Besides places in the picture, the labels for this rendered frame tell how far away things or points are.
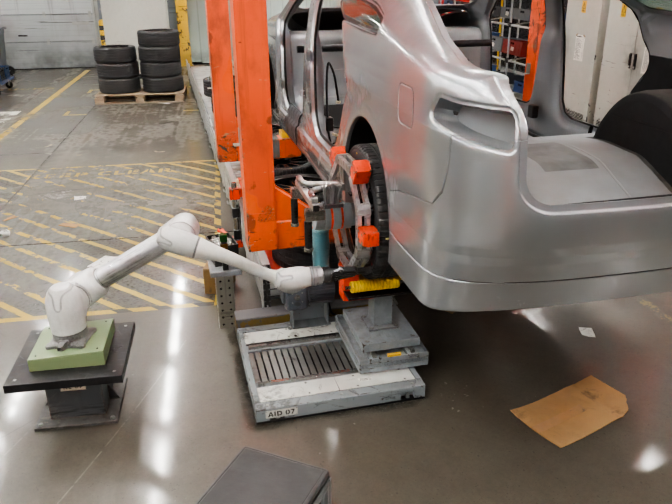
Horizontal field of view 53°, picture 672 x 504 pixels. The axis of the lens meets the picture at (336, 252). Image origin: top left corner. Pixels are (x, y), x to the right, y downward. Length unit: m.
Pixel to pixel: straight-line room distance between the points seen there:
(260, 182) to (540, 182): 1.42
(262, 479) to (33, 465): 1.20
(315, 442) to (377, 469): 0.32
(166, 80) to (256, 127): 7.99
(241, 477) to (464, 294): 1.01
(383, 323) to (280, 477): 1.33
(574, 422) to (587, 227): 1.22
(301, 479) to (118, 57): 9.71
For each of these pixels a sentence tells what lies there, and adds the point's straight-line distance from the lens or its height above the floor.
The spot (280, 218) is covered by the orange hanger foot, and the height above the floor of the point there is 0.69.
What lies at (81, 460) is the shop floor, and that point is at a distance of 3.21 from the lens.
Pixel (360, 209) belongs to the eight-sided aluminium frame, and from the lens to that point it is 2.96.
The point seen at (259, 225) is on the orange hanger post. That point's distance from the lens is 3.63.
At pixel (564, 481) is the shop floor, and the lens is 3.04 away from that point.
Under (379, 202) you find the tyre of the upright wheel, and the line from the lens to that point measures 2.96.
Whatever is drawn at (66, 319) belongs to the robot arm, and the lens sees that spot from 3.24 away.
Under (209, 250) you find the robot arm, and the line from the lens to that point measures 3.02.
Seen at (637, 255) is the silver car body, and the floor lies 0.99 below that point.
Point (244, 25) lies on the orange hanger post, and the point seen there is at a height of 1.70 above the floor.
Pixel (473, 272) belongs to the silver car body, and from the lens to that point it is 2.42.
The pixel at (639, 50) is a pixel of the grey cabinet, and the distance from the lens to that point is 7.79.
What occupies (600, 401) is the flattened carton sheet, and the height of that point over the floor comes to 0.01.
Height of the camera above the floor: 1.93
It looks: 23 degrees down
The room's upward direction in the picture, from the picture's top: 1 degrees counter-clockwise
